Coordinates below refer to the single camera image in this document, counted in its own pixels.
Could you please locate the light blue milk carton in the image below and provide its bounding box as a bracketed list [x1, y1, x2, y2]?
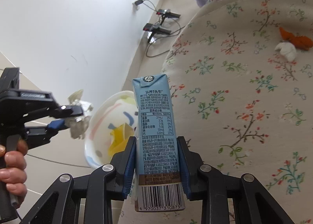
[133, 74, 185, 212]

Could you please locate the white cartoon trash bin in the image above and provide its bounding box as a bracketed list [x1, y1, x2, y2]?
[84, 90, 138, 168]

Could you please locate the person's left hand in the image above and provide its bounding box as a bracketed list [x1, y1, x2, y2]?
[1, 139, 28, 209]

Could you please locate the floral beige cloth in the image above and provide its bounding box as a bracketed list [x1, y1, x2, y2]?
[117, 0, 313, 224]

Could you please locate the white eggshell piece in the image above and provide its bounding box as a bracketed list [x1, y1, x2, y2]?
[275, 42, 297, 62]

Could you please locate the orange peel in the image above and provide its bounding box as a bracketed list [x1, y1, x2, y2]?
[279, 27, 313, 51]

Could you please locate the black charger with cable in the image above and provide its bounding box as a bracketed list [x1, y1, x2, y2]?
[133, 0, 181, 21]

